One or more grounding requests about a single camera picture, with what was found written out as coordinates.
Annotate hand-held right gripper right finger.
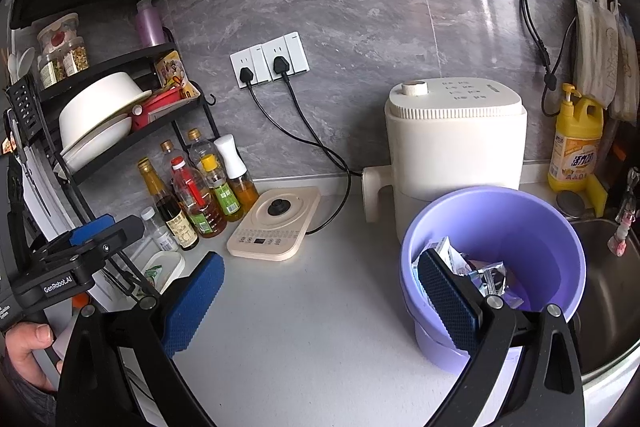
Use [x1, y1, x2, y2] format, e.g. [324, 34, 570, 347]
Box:
[416, 249, 587, 427]

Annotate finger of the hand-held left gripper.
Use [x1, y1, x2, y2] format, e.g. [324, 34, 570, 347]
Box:
[67, 214, 117, 249]
[74, 215, 147, 267]

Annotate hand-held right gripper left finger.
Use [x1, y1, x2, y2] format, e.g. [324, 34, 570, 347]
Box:
[55, 251, 227, 427]

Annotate white plastic wrapper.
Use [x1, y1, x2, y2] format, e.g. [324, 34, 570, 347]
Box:
[412, 236, 469, 279]

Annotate silver foil wrapper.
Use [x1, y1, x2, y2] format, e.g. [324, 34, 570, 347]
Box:
[465, 259, 511, 298]

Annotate purple plastic bucket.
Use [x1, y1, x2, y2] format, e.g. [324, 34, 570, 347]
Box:
[399, 185, 587, 376]

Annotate person's left forearm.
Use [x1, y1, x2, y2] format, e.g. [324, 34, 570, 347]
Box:
[0, 352, 57, 414]

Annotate person's left hand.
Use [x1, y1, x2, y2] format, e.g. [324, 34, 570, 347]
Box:
[2, 321, 64, 394]

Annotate small clear bottle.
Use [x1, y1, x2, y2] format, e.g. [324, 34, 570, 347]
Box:
[139, 206, 180, 253]

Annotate white tray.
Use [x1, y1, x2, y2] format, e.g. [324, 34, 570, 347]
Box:
[142, 250, 186, 293]

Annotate black kitchen rack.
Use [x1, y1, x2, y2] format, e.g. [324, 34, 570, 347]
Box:
[5, 41, 217, 304]

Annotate red cap oil bottle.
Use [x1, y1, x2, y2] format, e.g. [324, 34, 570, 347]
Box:
[169, 156, 229, 239]

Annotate white plate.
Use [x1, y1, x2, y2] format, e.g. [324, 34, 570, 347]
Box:
[62, 114, 134, 173]

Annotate gold cap bottle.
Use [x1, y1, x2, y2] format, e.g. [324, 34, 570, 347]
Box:
[159, 140, 184, 168]
[187, 128, 216, 163]

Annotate green label bottle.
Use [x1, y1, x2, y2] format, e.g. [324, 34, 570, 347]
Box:
[199, 154, 243, 223]

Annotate beige induction cooker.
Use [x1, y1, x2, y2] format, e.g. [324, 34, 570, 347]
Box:
[226, 186, 321, 263]

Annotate white top oil sprayer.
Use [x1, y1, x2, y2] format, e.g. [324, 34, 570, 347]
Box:
[213, 134, 260, 214]

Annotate large white bowl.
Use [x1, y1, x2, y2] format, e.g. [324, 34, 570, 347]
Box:
[58, 72, 153, 143]

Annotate red box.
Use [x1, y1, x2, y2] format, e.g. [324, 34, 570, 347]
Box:
[130, 86, 184, 128]

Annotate black slotted spatula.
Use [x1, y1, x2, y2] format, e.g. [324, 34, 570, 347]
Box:
[5, 74, 44, 143]

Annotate white air fryer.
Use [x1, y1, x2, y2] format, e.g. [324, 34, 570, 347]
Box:
[362, 79, 529, 254]

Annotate round metal sink strainer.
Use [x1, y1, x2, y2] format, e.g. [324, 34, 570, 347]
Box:
[555, 190, 589, 219]

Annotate steel sink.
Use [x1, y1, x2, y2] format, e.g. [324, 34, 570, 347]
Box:
[564, 216, 640, 381]

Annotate glass spice jar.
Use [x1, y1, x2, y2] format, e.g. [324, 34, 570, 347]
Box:
[37, 51, 66, 90]
[62, 36, 91, 77]

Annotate yellow snack packet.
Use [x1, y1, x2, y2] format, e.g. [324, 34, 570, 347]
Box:
[153, 50, 189, 89]

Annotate white spoons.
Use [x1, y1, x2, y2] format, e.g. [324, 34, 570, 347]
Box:
[7, 46, 37, 78]

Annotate yellow sponge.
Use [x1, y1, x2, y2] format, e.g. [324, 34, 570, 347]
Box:
[585, 174, 609, 218]

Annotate faucet with pink filter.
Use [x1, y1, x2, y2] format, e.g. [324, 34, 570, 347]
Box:
[607, 166, 640, 258]

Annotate cup with red label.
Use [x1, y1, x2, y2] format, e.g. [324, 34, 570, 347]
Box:
[35, 12, 81, 56]

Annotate yellow detergent bottle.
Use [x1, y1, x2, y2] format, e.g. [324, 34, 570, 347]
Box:
[547, 82, 605, 193]

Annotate purple bottle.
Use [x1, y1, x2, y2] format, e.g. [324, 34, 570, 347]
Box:
[135, 0, 166, 48]

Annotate black power cable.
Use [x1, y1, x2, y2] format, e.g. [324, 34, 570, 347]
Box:
[238, 66, 369, 180]
[272, 55, 352, 236]

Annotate white wall socket panel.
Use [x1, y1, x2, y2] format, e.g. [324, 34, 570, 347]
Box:
[260, 32, 310, 82]
[230, 44, 269, 90]

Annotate looped black hanging cable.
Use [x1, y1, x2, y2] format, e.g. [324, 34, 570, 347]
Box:
[518, 0, 576, 118]

